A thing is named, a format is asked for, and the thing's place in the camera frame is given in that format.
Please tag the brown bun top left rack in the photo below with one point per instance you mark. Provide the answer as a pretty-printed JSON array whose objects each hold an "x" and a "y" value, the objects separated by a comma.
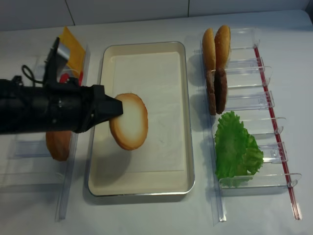
[{"x": 57, "y": 143}]

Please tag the cream metal tray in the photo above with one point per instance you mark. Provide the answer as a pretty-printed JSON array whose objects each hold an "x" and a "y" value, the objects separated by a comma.
[{"x": 101, "y": 183}]

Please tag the green lettuce leaf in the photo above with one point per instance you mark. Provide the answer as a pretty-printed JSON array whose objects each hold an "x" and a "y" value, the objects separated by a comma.
[{"x": 238, "y": 156}]

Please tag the clear acrylic rack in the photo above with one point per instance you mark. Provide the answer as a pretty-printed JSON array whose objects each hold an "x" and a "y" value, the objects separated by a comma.
[
  {"x": 252, "y": 101},
  {"x": 28, "y": 173}
]

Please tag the clear acrylic right rack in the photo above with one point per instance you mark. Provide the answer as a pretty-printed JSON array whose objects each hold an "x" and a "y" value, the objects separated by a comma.
[{"x": 252, "y": 101}]

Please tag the clear acrylic left rack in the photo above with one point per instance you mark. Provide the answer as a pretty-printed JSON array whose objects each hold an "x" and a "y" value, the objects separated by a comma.
[{"x": 28, "y": 173}]

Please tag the bun half rack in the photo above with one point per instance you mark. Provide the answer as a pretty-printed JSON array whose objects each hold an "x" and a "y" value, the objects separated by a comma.
[
  {"x": 222, "y": 46},
  {"x": 208, "y": 50}
]

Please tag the yellow cheese slice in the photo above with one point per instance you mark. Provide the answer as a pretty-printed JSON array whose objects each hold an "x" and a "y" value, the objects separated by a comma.
[{"x": 77, "y": 52}]

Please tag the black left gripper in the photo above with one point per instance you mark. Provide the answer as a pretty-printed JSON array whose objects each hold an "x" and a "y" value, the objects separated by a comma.
[{"x": 97, "y": 107}]

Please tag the toasted bun slice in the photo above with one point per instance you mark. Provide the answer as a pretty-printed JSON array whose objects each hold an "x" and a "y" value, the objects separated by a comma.
[{"x": 131, "y": 128}]

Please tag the front brown meat patty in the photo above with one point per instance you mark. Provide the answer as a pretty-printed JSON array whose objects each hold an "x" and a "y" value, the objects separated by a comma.
[{"x": 220, "y": 86}]

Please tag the brown meat patty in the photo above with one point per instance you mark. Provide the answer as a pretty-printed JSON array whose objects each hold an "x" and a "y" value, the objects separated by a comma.
[
  {"x": 220, "y": 86},
  {"x": 211, "y": 93}
]

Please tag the rear bun half right rack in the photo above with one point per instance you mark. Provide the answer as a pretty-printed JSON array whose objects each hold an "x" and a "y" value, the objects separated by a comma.
[{"x": 208, "y": 50}]

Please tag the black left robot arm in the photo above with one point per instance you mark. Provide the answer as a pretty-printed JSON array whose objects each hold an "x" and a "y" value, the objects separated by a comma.
[{"x": 54, "y": 107}]

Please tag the rear brown meat patty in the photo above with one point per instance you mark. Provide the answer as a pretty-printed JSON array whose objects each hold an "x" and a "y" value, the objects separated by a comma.
[{"x": 211, "y": 93}]

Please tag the wrist camera with silver bracket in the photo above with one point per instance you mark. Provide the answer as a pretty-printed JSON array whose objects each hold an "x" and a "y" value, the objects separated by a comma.
[{"x": 55, "y": 62}]

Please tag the front bun half right rack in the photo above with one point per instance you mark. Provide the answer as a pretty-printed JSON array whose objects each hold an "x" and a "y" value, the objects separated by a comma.
[{"x": 222, "y": 46}]

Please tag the white paper tray liner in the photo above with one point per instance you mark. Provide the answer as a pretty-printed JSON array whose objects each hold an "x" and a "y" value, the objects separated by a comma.
[{"x": 156, "y": 79}]

